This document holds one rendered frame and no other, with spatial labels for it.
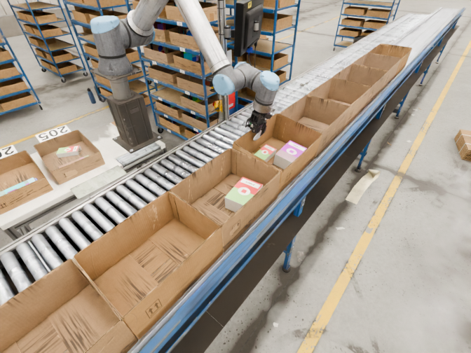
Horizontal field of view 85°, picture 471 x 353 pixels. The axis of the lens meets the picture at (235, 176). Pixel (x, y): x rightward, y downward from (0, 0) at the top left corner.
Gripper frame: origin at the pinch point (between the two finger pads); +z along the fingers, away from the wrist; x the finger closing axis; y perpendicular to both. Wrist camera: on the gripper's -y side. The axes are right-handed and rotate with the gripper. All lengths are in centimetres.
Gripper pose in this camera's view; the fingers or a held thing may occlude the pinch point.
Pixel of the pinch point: (254, 137)
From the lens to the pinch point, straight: 143.0
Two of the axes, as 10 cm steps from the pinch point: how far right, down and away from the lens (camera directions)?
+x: 7.5, 5.8, -3.2
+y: -6.4, 5.1, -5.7
